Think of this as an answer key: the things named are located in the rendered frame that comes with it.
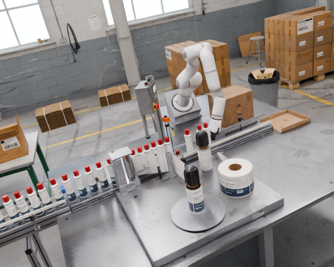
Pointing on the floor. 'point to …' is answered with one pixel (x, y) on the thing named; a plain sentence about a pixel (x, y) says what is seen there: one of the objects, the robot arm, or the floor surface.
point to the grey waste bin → (266, 92)
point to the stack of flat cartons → (54, 116)
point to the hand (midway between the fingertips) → (212, 137)
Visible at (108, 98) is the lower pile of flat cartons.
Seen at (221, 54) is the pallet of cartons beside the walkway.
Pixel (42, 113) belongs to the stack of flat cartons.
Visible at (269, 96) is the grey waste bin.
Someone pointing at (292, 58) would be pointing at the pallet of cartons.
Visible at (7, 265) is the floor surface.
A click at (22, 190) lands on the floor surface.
